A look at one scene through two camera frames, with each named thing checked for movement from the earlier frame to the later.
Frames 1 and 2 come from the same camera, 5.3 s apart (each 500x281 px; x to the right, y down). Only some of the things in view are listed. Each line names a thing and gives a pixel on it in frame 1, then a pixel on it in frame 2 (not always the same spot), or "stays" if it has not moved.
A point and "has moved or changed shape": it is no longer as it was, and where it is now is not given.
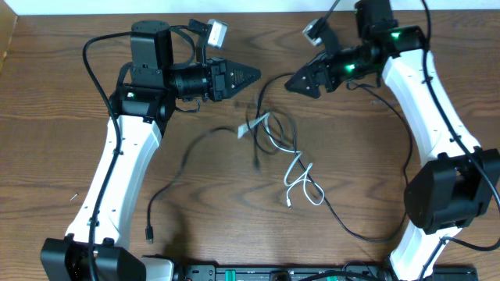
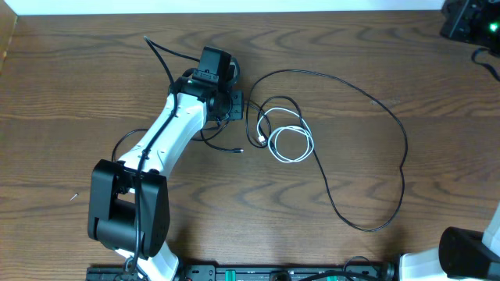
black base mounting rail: [315, 272] stays
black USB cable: [280, 112] to [312, 139]
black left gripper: [219, 86] to [237, 112]
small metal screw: [76, 194] stays
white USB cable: [265, 117] to [272, 141]
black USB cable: [148, 232] has moved or changed shape
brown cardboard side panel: [8, 20] stays
